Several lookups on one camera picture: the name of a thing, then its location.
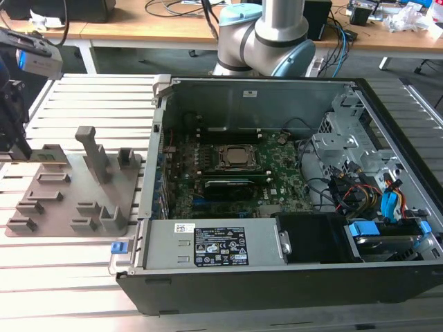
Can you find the green RAM stick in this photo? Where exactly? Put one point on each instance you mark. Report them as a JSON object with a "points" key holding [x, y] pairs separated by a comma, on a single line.
{"points": [[235, 180], [52, 158]]}

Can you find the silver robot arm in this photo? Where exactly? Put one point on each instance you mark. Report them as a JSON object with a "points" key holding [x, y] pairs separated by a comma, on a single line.
{"points": [[277, 24]]}

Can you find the black RAM slot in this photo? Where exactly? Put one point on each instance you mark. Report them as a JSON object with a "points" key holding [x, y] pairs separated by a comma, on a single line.
{"points": [[235, 176], [228, 129], [235, 171], [228, 137], [228, 141], [228, 133]]}

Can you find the white papers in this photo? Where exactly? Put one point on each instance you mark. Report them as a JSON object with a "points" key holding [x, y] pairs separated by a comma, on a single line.
{"points": [[45, 20]]}

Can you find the grey parts rack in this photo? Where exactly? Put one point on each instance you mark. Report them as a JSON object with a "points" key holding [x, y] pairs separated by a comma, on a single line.
{"points": [[86, 207]]}

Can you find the black bag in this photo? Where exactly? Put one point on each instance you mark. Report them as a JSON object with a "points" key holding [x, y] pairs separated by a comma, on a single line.
{"points": [[69, 10]]}

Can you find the wooden desk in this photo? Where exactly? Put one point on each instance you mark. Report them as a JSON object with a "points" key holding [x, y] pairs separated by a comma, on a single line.
{"points": [[138, 27]]}

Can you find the blue slot retainer clip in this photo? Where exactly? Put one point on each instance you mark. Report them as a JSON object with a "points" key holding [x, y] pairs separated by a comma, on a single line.
{"points": [[161, 162]]}

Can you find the blue case latch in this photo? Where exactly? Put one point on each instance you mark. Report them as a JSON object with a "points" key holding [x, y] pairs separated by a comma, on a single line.
{"points": [[119, 248]]}

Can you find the grey power supply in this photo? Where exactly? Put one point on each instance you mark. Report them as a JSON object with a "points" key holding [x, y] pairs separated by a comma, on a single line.
{"points": [[166, 245]]}

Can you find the blue board connector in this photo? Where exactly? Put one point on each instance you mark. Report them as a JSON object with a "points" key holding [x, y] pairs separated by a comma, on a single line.
{"points": [[198, 199]]}

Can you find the CPU socket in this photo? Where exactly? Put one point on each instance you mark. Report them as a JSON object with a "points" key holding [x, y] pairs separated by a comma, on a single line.
{"points": [[218, 165]]}

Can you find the black graphics card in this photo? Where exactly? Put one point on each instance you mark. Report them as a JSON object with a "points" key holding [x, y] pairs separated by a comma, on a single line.
{"points": [[228, 192]]}

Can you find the silver CPU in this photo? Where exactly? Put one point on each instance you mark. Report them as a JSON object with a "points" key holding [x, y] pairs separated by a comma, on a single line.
{"points": [[238, 155]]}

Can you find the silver chipset heatsink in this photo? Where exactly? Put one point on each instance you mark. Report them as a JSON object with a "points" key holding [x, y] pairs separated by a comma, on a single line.
{"points": [[270, 210]]}

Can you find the green motherboard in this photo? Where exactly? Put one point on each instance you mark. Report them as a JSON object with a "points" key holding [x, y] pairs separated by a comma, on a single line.
{"points": [[287, 166]]}

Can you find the black PC case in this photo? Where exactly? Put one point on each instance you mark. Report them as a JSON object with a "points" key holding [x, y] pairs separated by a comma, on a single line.
{"points": [[242, 290]]}

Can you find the white power strip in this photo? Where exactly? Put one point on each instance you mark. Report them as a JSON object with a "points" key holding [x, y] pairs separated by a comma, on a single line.
{"points": [[314, 67]]}

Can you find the black speaker box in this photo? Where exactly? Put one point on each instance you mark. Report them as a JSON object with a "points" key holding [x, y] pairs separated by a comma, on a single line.
{"points": [[316, 17]]}

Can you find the metal drive cage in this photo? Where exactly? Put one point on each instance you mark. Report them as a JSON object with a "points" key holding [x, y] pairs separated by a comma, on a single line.
{"points": [[332, 141]]}

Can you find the black fan shroud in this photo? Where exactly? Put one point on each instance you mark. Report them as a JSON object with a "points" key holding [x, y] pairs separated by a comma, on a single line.
{"points": [[311, 238]]}

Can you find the small black device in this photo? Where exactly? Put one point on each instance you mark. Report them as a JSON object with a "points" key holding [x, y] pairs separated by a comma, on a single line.
{"points": [[361, 15]]}

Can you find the hard disk blue carrier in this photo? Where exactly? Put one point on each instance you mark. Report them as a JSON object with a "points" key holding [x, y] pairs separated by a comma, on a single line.
{"points": [[380, 243]]}

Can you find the crumpled clear plastic bag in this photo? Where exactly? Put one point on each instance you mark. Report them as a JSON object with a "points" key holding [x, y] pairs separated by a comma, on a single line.
{"points": [[405, 17]]}

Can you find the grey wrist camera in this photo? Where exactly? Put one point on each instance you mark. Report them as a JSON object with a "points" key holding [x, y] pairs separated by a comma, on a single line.
{"points": [[41, 65]]}

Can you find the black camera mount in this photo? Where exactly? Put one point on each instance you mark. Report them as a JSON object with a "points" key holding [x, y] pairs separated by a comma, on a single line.
{"points": [[24, 41]]}

